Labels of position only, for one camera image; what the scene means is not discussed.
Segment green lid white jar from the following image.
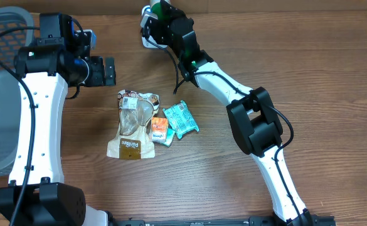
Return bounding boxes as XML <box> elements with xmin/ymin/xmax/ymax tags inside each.
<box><xmin>150</xmin><ymin>0</ymin><xmax>171</xmax><ymax>21</ymax></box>

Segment clear brown bread bag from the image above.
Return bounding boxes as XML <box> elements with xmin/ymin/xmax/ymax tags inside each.
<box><xmin>107</xmin><ymin>90</ymin><xmax>159</xmax><ymax>160</ymax></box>

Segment orange snack packet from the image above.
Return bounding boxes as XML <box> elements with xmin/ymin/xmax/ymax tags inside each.
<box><xmin>151</xmin><ymin>117</ymin><xmax>169</xmax><ymax>143</ymax></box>

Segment teal white snack packet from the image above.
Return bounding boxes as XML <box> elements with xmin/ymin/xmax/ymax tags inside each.
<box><xmin>162</xmin><ymin>100</ymin><xmax>199</xmax><ymax>139</ymax></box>

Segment small teal white packet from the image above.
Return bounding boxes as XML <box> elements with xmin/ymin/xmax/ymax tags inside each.
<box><xmin>162</xmin><ymin>128</ymin><xmax>176</xmax><ymax>147</ymax></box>

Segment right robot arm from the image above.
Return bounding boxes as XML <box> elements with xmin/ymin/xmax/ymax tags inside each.
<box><xmin>141</xmin><ymin>1</ymin><xmax>314</xmax><ymax>225</ymax></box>

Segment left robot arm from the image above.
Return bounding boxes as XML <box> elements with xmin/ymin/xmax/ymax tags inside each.
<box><xmin>0</xmin><ymin>13</ymin><xmax>116</xmax><ymax>225</ymax></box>

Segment white barcode scanner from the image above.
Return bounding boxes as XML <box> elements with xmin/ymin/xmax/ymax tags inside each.
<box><xmin>141</xmin><ymin>3</ymin><xmax>167</xmax><ymax>48</ymax></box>

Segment grey plastic shopping basket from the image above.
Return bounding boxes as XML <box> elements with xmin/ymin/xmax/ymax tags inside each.
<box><xmin>0</xmin><ymin>6</ymin><xmax>35</xmax><ymax>177</ymax></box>

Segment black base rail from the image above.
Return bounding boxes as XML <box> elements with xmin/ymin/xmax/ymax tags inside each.
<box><xmin>107</xmin><ymin>215</ymin><xmax>337</xmax><ymax>226</ymax></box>

